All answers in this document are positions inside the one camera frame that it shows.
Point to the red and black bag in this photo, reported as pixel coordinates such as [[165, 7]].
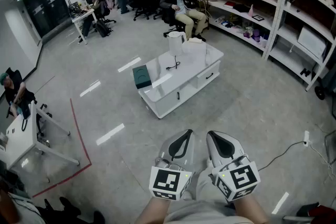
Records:
[[320, 213]]

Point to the large white box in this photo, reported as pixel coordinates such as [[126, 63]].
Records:
[[311, 40]]

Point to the red floor tape line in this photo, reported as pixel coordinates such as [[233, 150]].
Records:
[[90, 164]]

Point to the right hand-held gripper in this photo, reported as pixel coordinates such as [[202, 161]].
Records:
[[241, 175]]

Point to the white coffee table with drawers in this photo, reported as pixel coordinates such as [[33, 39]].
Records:
[[189, 70]]

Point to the pink backpack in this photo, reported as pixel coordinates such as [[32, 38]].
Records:
[[109, 2]]

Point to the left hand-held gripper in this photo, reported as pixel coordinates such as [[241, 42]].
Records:
[[165, 181]]

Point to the small blue box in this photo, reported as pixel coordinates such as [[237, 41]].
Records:
[[226, 24]]

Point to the black flat box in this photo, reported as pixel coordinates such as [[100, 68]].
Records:
[[241, 8]]

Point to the black backpack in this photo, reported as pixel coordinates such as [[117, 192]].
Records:
[[103, 29]]

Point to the person's light grey clothing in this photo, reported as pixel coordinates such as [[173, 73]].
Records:
[[207, 209]]

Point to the dark glass double door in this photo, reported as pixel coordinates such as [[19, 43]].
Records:
[[47, 8]]

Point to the purple artificial flowers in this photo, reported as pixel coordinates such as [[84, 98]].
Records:
[[256, 34]]

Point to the white folded cloth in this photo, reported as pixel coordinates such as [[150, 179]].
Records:
[[194, 40]]

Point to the black office chair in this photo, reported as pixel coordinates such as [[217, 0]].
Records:
[[39, 112], [106, 14], [170, 25]]

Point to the pink cone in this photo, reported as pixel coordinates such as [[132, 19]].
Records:
[[251, 11]]

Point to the person's left forearm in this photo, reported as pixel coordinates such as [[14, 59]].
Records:
[[152, 212]]

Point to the wooden side cart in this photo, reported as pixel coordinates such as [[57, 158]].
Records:
[[203, 5]]

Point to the person's right forearm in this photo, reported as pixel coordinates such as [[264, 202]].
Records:
[[249, 212]]

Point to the white shelving unit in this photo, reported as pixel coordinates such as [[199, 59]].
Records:
[[275, 11]]

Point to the dark green box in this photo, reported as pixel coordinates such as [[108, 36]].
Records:
[[141, 77]]

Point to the red book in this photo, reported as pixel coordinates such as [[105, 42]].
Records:
[[230, 4]]

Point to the person's light shoe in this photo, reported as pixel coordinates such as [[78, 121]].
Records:
[[209, 162]]

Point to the white electric kettle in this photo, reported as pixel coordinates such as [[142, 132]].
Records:
[[175, 43]]

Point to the small black picture frame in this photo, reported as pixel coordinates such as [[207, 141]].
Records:
[[257, 17]]

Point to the white office desk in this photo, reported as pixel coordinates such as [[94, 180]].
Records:
[[21, 136], [84, 14]]

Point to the white power strip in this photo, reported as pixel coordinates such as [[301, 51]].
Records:
[[306, 137]]

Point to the black binoculars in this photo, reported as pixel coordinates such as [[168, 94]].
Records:
[[305, 72]]

